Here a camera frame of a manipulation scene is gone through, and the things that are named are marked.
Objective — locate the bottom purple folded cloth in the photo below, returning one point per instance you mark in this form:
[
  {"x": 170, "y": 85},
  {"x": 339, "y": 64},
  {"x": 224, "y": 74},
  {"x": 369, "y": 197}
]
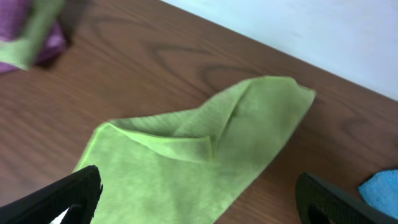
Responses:
[{"x": 49, "y": 46}]

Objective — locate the green microfibre cloth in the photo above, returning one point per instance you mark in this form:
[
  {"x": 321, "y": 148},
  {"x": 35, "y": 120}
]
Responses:
[{"x": 190, "y": 166}]

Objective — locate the blue crumpled cloth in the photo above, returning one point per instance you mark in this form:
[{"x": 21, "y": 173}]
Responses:
[{"x": 380, "y": 192}]

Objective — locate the purple folded cloth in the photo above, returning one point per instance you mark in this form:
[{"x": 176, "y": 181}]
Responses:
[
  {"x": 49, "y": 46},
  {"x": 14, "y": 14}
]

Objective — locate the top purple folded cloth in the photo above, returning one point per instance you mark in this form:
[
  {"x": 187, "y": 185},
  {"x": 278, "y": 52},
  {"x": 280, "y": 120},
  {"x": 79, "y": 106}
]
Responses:
[{"x": 14, "y": 14}]

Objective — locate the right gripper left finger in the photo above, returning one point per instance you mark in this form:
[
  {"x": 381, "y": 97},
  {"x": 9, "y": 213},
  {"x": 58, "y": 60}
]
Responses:
[{"x": 77, "y": 194}]

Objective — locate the folded green cloth in stack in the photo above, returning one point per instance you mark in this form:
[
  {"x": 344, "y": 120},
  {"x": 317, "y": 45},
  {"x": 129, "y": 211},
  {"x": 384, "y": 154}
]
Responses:
[{"x": 41, "y": 18}]

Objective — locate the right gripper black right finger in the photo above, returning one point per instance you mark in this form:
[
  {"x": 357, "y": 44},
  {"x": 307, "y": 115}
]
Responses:
[{"x": 319, "y": 202}]

